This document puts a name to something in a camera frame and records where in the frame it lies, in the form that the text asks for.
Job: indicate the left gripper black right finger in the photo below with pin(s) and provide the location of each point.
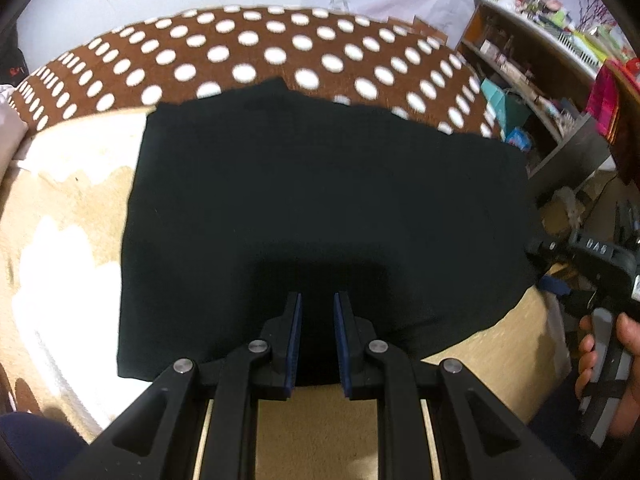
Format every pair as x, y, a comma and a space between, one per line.
352, 334

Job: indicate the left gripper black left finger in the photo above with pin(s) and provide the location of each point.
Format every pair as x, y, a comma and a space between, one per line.
277, 371

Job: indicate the black pants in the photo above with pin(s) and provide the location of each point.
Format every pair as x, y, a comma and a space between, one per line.
241, 199

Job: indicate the person's right hand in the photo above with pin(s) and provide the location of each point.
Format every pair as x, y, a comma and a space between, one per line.
628, 333

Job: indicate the cluttered wooden shelf unit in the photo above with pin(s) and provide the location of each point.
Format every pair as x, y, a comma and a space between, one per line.
548, 59

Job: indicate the dark blue trouser leg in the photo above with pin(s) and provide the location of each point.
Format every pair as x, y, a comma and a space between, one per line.
36, 448

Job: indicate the cardboard box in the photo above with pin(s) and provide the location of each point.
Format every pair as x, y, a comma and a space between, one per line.
420, 27

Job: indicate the clear plastic bottle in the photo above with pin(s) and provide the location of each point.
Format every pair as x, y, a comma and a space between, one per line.
339, 6

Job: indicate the white pillow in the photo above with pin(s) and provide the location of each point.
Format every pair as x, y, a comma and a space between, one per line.
12, 129

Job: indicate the black bag on wall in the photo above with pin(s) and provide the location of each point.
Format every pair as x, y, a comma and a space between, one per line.
13, 67

